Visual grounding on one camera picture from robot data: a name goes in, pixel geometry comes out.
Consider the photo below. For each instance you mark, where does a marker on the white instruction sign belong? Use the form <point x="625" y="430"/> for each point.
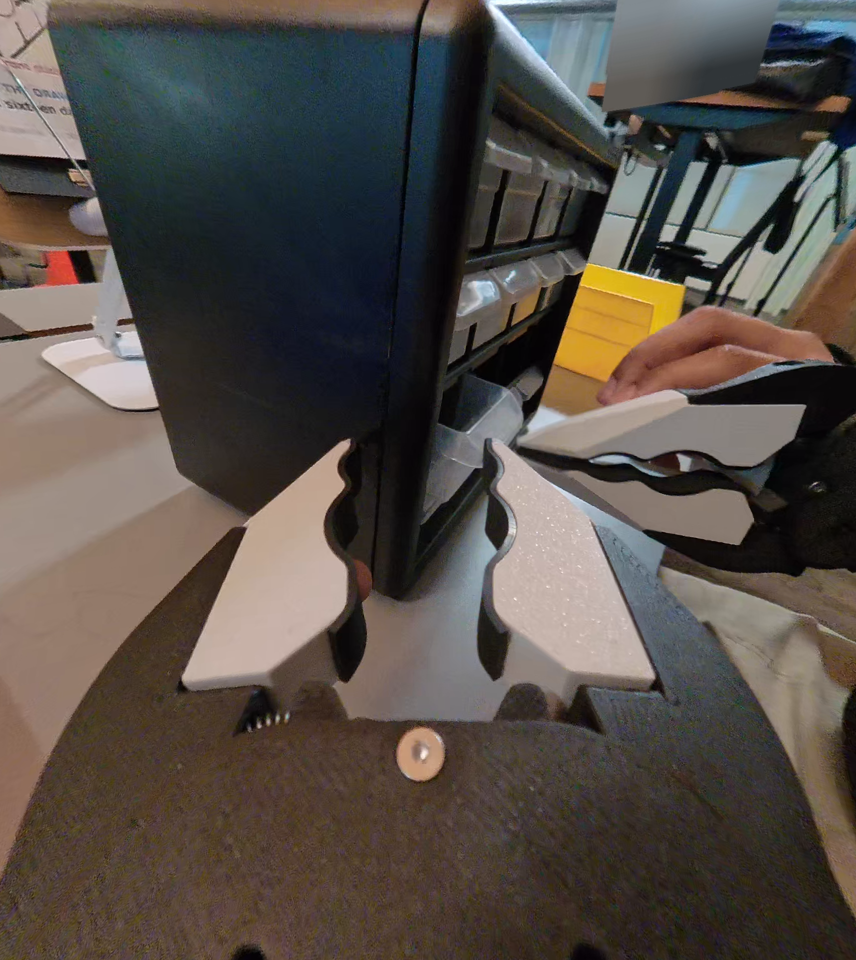
<point x="8" y="97"/>

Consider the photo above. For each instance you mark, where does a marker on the grey desk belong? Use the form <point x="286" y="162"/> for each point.
<point x="60" y="487"/>

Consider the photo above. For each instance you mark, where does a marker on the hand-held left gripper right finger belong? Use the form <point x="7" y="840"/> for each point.
<point x="570" y="600"/>

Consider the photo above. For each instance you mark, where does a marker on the black-framed table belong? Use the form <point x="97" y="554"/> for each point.
<point x="675" y="180"/>

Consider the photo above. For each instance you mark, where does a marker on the person's right hand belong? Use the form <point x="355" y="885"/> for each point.
<point x="713" y="345"/>

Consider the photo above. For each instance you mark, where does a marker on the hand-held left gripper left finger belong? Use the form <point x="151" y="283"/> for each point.
<point x="270" y="600"/>

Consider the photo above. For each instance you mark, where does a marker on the black drawer cabinet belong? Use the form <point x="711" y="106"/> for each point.
<point x="248" y="225"/>

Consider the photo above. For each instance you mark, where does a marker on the person's beige pants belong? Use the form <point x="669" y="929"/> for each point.
<point x="773" y="675"/>

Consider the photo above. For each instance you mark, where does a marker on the clear plastic parts drawer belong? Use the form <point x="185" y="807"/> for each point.
<point x="473" y="420"/>

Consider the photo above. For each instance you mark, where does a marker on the yellow plastic shelf bin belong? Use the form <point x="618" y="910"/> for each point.
<point x="608" y="322"/>

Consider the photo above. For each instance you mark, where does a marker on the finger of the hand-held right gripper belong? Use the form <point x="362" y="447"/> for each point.
<point x="698" y="424"/>
<point x="683" y="510"/>

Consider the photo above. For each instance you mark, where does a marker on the rows of clear drawers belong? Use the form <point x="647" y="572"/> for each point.
<point x="514" y="210"/>

